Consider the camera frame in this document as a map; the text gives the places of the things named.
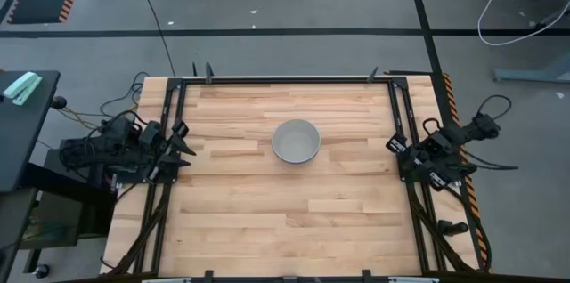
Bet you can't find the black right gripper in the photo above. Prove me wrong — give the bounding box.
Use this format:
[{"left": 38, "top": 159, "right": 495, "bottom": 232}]
[{"left": 385, "top": 133, "right": 452, "bottom": 192}]

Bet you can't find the black side table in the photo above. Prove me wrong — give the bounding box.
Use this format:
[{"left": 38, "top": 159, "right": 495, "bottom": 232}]
[{"left": 0, "top": 69, "right": 62, "bottom": 194}]

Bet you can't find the white floor cable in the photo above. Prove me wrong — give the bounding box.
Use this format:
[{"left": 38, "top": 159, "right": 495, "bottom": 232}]
[{"left": 476, "top": 0, "right": 570, "bottom": 47}]

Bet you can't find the orange black hazard strip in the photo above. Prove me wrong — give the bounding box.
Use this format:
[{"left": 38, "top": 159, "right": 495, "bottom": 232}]
[{"left": 442, "top": 72, "right": 492, "bottom": 273}]

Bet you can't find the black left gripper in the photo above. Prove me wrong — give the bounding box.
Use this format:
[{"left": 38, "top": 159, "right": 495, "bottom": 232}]
[{"left": 146, "top": 118, "right": 198, "bottom": 184}]

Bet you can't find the white bowl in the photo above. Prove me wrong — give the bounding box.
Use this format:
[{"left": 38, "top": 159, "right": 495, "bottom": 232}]
[{"left": 271, "top": 118, "right": 322, "bottom": 165}]

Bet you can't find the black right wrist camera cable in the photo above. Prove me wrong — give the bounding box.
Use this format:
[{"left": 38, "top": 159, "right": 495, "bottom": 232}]
[{"left": 420, "top": 117, "right": 443, "bottom": 138}]

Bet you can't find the black cylinder on bracket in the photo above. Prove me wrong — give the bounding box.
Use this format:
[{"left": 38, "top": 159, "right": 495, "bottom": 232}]
[{"left": 436, "top": 219, "right": 470, "bottom": 237}]

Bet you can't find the long black floor cable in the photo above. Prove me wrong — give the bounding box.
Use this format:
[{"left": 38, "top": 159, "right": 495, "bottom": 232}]
[{"left": 132, "top": 0, "right": 177, "bottom": 77}]

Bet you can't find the dark equipment cabinet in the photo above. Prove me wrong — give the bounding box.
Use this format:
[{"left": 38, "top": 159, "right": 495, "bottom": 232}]
[{"left": 0, "top": 161, "right": 118, "bottom": 271}]

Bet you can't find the black aluminium table frame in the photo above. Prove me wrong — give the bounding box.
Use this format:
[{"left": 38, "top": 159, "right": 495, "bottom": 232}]
[{"left": 133, "top": 75, "right": 480, "bottom": 283}]

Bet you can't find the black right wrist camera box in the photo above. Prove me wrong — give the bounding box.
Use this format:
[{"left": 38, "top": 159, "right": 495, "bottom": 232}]
[{"left": 420, "top": 130, "right": 452, "bottom": 156}]

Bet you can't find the grey blue table foot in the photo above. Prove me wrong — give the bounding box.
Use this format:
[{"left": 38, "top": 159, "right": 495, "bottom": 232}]
[{"left": 491, "top": 50, "right": 570, "bottom": 85}]

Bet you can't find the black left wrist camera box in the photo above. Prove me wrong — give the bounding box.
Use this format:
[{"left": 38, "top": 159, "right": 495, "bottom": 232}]
[{"left": 138, "top": 120, "right": 163, "bottom": 147}]

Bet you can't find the mint green stapler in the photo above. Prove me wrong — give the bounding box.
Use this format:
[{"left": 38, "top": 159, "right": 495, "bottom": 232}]
[{"left": 2, "top": 71, "right": 44, "bottom": 107}]

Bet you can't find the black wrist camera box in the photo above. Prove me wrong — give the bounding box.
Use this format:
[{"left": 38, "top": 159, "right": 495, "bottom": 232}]
[
  {"left": 138, "top": 120, "right": 163, "bottom": 147},
  {"left": 420, "top": 130, "right": 452, "bottom": 156}
]

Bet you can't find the grey office chair base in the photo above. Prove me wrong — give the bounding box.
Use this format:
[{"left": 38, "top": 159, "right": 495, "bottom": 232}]
[{"left": 524, "top": 0, "right": 570, "bottom": 31}]

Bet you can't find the black right arm elbow cable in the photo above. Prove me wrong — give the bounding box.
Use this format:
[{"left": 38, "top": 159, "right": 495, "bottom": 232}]
[{"left": 475, "top": 93, "right": 514, "bottom": 123}]

